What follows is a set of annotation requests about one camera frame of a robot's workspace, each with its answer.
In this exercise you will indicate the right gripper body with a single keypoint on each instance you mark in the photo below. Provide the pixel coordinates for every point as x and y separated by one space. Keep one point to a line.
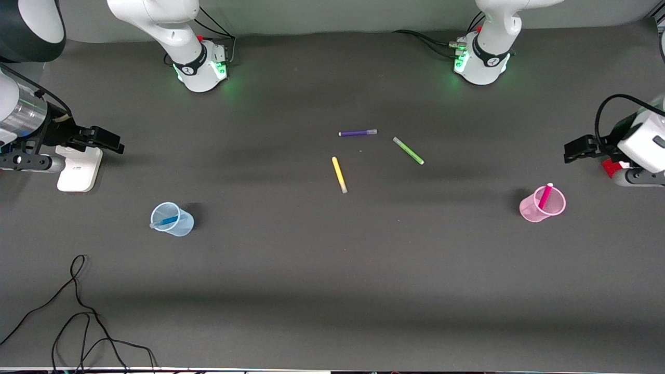
58 133

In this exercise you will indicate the pink marker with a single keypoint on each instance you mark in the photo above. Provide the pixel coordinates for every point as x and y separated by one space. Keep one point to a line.
545 196

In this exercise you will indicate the blue marker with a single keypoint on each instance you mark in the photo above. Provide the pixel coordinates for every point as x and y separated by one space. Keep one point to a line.
165 222

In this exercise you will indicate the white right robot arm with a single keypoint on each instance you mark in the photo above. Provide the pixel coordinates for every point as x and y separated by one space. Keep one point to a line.
192 62

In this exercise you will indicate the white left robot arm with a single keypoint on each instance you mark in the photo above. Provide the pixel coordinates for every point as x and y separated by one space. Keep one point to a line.
488 57

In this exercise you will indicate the white desk stand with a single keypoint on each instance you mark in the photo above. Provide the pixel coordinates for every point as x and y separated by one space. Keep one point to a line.
78 174

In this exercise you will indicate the Rubik's cube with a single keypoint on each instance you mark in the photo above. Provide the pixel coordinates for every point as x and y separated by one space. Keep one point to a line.
615 167

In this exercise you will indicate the pink plastic cup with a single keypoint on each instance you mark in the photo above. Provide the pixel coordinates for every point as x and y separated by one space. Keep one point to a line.
543 205

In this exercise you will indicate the blue plastic cup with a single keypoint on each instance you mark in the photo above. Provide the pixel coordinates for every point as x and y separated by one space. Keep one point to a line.
179 223

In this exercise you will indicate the green marker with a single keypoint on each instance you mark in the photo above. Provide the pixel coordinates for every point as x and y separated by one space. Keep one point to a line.
408 150

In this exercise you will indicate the purple marker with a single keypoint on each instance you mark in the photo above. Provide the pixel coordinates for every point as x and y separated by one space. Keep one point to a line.
357 133

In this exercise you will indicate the yellow marker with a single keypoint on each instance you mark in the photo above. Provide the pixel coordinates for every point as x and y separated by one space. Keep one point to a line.
339 174

